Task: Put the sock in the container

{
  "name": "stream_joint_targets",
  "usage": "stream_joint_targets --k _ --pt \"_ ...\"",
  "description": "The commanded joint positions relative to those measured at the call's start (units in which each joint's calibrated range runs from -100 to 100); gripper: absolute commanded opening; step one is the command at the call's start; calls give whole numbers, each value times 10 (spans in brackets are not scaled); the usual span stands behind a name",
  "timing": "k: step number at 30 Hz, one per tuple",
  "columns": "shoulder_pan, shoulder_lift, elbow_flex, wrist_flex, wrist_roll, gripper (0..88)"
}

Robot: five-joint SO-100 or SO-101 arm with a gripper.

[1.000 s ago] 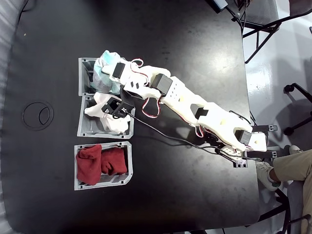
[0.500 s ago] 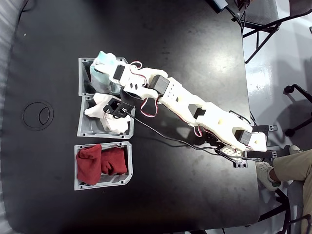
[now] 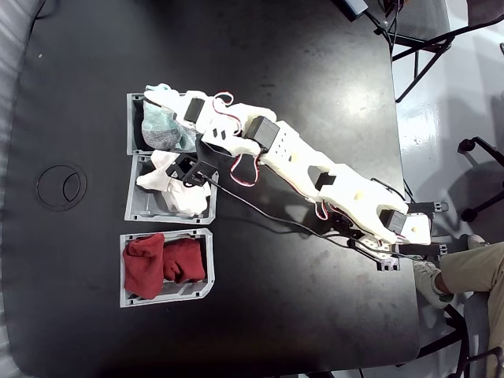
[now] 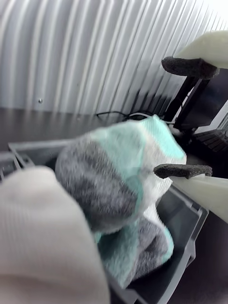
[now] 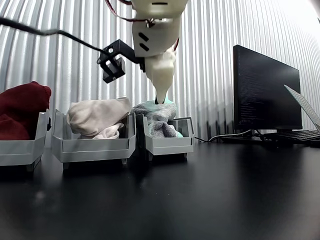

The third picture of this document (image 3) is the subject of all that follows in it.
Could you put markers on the teal and grey sock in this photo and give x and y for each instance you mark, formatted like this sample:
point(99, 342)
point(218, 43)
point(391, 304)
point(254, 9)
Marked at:
point(189, 139)
point(159, 130)

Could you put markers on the white sock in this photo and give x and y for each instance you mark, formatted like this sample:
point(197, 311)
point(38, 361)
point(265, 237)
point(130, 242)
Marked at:
point(185, 199)

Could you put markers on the small red sock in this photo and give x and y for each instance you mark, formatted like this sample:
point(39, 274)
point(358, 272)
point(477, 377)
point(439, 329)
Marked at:
point(185, 260)

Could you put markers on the large red sock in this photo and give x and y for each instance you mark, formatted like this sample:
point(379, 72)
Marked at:
point(143, 264)

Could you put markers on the grey plastic bin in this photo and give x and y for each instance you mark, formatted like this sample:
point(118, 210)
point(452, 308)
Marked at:
point(134, 118)
point(138, 204)
point(185, 291)

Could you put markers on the round black table grommet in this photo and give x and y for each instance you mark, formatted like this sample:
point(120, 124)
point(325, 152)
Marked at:
point(51, 188)

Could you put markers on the grey power adapter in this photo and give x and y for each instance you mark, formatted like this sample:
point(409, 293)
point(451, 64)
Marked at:
point(352, 7)

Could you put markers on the black table clamp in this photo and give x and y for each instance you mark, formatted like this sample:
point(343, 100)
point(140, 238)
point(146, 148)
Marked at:
point(433, 206)
point(421, 249)

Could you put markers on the black office chair base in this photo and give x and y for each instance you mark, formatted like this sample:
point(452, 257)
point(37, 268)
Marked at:
point(478, 145)

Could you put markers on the person's white shoe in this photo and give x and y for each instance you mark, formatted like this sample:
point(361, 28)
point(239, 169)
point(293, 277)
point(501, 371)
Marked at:
point(429, 281)
point(477, 240)

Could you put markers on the person's leg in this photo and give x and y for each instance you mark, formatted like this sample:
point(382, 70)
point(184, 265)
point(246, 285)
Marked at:
point(472, 265)

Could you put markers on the dark office chair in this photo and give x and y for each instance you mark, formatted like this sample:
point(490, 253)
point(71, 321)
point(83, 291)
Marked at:
point(476, 327)

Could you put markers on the black camera box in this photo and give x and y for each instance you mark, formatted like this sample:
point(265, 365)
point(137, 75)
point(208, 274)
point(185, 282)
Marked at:
point(193, 171)

